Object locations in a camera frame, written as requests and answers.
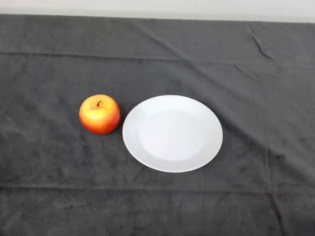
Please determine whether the red yellow apple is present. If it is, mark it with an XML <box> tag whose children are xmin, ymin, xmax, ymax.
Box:
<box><xmin>78</xmin><ymin>94</ymin><xmax>121</xmax><ymax>136</ymax></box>

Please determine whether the white round plate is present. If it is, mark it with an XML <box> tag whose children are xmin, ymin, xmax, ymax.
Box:
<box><xmin>122</xmin><ymin>94</ymin><xmax>224</xmax><ymax>173</ymax></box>

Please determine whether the black cloth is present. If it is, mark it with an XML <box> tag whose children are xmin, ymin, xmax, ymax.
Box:
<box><xmin>0</xmin><ymin>13</ymin><xmax>315</xmax><ymax>236</ymax></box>

